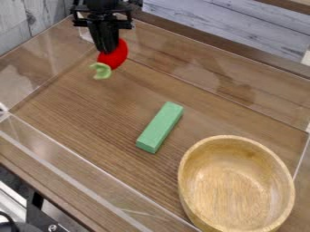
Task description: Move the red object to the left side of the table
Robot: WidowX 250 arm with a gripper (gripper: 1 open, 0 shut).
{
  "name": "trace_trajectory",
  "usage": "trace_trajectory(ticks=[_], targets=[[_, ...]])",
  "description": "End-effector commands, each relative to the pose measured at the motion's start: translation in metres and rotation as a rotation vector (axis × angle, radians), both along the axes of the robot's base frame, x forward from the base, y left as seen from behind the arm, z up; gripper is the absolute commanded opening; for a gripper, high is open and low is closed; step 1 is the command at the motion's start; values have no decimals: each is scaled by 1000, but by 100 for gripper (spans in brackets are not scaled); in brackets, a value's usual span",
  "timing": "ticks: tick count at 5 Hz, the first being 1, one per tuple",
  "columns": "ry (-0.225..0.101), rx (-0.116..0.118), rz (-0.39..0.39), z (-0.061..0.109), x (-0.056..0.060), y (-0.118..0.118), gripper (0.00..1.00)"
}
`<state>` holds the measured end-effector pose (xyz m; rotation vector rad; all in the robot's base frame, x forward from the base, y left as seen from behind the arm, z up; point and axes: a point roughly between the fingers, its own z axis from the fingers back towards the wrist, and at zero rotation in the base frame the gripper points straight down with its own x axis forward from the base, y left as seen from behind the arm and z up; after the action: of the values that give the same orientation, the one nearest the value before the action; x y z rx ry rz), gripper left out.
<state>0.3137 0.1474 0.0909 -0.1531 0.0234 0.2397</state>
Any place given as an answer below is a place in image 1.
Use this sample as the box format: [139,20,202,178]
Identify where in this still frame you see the red plush strawberry toy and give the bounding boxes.
[89,39,128,80]

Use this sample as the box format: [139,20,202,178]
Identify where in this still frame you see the green rectangular block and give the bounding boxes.
[135,101,184,154]

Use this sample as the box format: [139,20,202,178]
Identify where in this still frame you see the clear acrylic enclosure wall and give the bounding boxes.
[0,15,310,232]

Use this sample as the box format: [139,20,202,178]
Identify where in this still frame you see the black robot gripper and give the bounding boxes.
[71,0,135,53]

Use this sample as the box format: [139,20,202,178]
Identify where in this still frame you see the wooden bowl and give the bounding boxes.
[178,135,295,232]

